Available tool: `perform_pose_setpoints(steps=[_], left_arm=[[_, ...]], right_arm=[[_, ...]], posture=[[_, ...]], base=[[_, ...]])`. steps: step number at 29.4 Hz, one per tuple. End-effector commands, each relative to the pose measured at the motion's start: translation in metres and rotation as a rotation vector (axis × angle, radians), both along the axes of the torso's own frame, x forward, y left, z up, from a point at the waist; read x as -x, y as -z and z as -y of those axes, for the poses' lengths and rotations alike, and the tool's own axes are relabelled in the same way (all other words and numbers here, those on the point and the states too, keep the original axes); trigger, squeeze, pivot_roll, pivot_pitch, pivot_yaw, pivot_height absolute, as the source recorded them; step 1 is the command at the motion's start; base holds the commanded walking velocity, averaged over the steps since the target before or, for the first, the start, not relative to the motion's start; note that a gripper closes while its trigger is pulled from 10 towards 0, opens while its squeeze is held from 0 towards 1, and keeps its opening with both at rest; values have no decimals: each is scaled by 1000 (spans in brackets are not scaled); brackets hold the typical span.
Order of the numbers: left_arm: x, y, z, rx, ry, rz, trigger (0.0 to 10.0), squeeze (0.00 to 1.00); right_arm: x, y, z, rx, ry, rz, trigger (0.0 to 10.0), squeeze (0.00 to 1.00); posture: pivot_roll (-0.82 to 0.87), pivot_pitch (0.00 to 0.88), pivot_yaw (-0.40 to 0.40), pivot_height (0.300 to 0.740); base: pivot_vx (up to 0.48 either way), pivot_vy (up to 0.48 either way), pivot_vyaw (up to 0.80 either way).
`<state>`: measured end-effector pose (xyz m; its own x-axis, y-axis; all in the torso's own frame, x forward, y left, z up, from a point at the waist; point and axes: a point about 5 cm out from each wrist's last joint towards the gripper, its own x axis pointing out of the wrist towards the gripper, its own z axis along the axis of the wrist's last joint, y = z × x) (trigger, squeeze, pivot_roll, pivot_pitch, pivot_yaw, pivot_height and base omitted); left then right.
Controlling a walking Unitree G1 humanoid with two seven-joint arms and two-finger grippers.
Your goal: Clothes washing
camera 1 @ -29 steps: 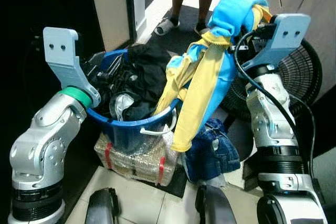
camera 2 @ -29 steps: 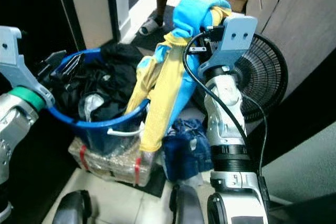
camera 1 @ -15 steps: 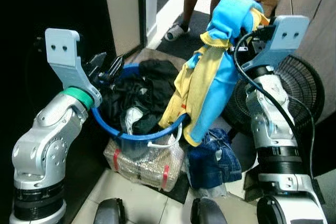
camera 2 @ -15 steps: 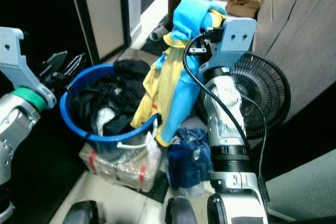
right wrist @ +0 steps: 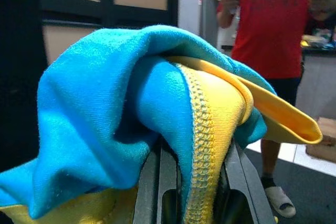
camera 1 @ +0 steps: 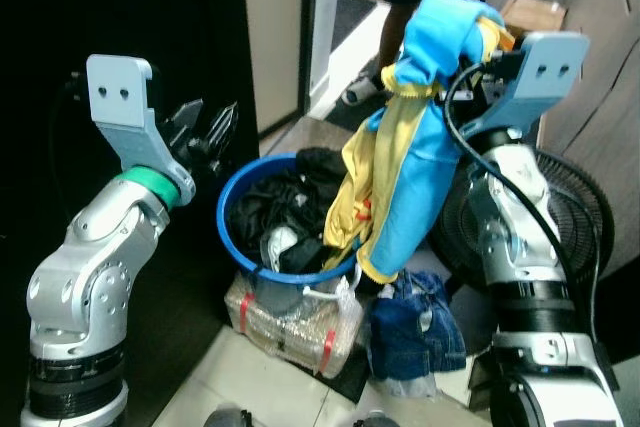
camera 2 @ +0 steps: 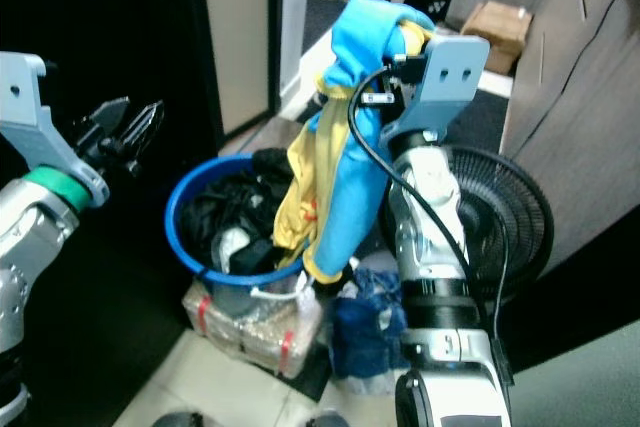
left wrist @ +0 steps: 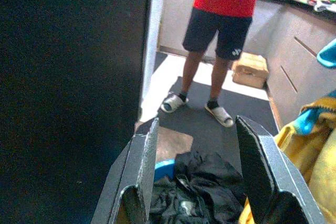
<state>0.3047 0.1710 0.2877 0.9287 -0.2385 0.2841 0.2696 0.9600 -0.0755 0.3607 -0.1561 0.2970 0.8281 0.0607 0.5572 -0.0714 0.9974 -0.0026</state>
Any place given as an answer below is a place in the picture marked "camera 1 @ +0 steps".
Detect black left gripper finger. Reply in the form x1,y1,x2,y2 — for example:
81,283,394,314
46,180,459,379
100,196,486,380
202,101,240,164
164,98,207,149

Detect blue and yellow garment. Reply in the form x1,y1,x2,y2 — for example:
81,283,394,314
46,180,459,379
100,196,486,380
321,0,512,287

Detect black clothes pile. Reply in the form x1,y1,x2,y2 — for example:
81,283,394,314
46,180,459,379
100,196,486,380
233,146,352,274

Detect white washing machine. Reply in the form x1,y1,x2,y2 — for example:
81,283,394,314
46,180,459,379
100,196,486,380
610,352,640,427

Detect brown cardboard box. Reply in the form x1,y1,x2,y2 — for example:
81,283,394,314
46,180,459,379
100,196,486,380
499,0,568,40

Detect blue plastic bucket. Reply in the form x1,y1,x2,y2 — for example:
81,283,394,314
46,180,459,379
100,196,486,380
216,153,364,314

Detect grey counter with black top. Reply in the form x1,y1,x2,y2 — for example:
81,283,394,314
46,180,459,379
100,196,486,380
484,0,640,278

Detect beige door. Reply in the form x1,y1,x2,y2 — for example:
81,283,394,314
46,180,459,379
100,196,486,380
239,0,320,140

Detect black floor fan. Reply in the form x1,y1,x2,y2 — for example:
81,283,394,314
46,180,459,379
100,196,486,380
438,145,617,294

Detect blue denim jeans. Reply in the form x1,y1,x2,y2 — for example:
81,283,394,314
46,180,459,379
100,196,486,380
364,268,467,399

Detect light blue right wrist camera mount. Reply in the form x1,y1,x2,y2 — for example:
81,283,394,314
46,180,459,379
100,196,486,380
458,31,592,150

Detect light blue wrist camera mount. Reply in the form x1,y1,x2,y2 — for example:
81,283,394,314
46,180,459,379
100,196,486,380
458,31,592,150
85,53,197,195

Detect light blue left wrist camera mount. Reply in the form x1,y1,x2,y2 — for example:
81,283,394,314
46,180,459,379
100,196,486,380
85,53,197,195

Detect white bucket handle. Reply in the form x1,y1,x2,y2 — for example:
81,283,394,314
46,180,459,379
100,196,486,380
296,277,363,304

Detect plastic wrapped box red straps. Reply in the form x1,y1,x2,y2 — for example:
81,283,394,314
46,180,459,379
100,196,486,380
224,271,364,379

